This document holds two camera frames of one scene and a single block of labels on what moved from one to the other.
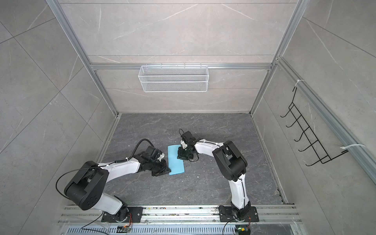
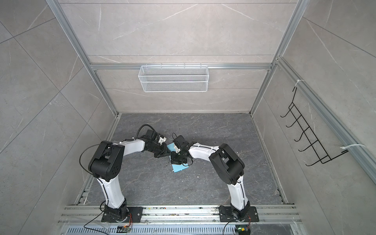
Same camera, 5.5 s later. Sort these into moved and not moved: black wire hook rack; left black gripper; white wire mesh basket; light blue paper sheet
Moved: light blue paper sheet; left black gripper
Not moved: white wire mesh basket; black wire hook rack
